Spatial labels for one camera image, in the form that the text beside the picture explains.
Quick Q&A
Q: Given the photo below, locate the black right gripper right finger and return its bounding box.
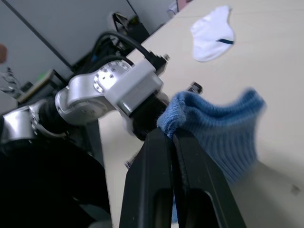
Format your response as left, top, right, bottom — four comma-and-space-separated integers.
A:
172, 132, 247, 228

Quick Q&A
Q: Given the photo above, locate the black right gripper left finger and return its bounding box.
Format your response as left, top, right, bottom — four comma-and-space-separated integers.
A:
118, 128, 176, 228

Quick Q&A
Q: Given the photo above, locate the blue ribbed sock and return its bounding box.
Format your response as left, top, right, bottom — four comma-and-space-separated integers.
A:
156, 88, 267, 186

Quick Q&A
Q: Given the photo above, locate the person hand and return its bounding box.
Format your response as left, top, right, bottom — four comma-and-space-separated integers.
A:
0, 43, 8, 64

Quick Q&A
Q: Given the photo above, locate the grey table leg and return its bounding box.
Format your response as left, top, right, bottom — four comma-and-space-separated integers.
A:
82, 116, 105, 168

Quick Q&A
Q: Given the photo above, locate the black equipment stand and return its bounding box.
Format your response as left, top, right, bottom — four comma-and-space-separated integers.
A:
111, 11, 151, 48

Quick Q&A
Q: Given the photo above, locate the white sock with navy stripe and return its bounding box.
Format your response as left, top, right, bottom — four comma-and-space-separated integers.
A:
190, 5, 236, 63

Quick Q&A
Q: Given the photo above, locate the tan flat board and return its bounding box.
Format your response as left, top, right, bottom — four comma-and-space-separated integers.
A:
17, 68, 55, 103

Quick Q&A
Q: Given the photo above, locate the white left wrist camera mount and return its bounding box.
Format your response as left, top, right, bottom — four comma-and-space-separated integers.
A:
104, 58, 170, 137

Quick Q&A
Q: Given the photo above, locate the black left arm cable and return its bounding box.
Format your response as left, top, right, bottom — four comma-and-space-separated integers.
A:
94, 31, 167, 72

